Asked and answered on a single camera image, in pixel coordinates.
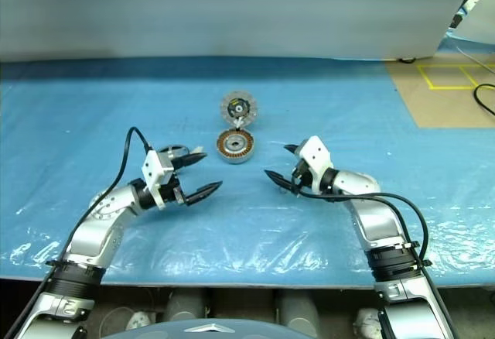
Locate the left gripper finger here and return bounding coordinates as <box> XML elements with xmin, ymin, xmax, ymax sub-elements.
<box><xmin>176</xmin><ymin>152</ymin><xmax>209</xmax><ymax>170</ymax></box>
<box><xmin>184</xmin><ymin>180</ymin><xmax>224</xmax><ymax>207</ymax></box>

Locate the white partition board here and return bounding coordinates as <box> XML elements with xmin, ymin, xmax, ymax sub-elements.
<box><xmin>0</xmin><ymin>0</ymin><xmax>481</xmax><ymax>63</ymax></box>

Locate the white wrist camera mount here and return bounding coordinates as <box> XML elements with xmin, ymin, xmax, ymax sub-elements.
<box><xmin>141</xmin><ymin>149</ymin><xmax>174</xmax><ymax>211</ymax></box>
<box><xmin>296</xmin><ymin>135</ymin><xmax>334</xmax><ymax>195</ymax></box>

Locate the grey robot torso with logo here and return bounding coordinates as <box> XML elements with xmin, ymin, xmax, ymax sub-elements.
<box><xmin>99</xmin><ymin>317</ymin><xmax>324</xmax><ymax>339</ymax></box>

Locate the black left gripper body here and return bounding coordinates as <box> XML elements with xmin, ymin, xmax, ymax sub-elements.
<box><xmin>156</xmin><ymin>144</ymin><xmax>194</xmax><ymax>207</ymax></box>

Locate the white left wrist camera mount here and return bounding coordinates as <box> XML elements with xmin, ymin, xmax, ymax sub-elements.
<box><xmin>141</xmin><ymin>149</ymin><xmax>174</xmax><ymax>211</ymax></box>

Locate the motor base with copper windings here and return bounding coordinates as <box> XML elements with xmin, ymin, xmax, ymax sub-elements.
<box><xmin>213</xmin><ymin>128</ymin><xmax>256</xmax><ymax>166</ymax></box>

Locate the small white object under table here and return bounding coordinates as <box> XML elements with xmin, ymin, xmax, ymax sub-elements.
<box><xmin>125</xmin><ymin>309</ymin><xmax>156</xmax><ymax>331</ymax></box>
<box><xmin>354</xmin><ymin>307</ymin><xmax>382</xmax><ymax>337</ymax></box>

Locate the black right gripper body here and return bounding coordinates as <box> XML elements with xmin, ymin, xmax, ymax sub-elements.
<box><xmin>290</xmin><ymin>158</ymin><xmax>317</xmax><ymax>196</ymax></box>

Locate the blue plastic table sheet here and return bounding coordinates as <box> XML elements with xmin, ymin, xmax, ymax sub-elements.
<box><xmin>0</xmin><ymin>55</ymin><xmax>495</xmax><ymax>288</ymax></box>

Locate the black floor cable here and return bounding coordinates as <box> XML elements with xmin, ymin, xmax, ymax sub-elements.
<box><xmin>473</xmin><ymin>83</ymin><xmax>495</xmax><ymax>117</ymax></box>

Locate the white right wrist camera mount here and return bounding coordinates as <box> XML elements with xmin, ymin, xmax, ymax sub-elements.
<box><xmin>296</xmin><ymin>135</ymin><xmax>334</xmax><ymax>195</ymax></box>

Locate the white background equipment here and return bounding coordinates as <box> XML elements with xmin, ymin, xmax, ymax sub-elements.
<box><xmin>448</xmin><ymin>0</ymin><xmax>495</xmax><ymax>45</ymax></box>

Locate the grey rounded cylinder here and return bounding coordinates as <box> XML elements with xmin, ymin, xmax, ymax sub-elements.
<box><xmin>165</xmin><ymin>288</ymin><xmax>210</xmax><ymax>323</ymax></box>
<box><xmin>277</xmin><ymin>288</ymin><xmax>320</xmax><ymax>327</ymax></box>

